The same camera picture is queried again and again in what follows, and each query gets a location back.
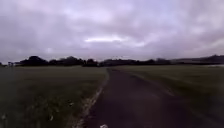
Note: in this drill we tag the row of dark trees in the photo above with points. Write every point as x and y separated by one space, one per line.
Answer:
70 61

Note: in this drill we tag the dark asphalt path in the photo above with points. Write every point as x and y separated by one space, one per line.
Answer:
133 103

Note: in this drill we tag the pale path edge strip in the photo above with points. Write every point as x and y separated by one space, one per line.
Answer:
90 103

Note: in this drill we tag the robot's own part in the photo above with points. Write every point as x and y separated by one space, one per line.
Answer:
103 126

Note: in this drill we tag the green grass field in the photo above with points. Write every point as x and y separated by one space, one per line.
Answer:
43 93
186 80

